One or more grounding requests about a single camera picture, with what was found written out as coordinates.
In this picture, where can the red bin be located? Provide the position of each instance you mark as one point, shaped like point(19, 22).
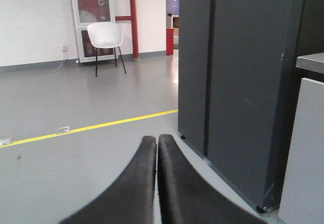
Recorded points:
point(169, 41)

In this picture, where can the white shell chair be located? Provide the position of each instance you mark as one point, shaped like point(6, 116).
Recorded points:
point(106, 35)

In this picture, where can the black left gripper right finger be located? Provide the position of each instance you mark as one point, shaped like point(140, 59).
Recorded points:
point(184, 195)

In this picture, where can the red vertical pipe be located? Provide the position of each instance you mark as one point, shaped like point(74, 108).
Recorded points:
point(134, 26)

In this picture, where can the tall dark grey cabinet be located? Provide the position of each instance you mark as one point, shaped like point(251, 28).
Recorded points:
point(235, 66)

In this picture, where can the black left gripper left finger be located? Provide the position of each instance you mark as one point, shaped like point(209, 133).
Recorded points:
point(129, 199)

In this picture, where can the white counter cabinet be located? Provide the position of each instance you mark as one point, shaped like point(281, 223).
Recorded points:
point(302, 194)

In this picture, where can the purple box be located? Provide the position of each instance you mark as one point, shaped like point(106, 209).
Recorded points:
point(173, 7)

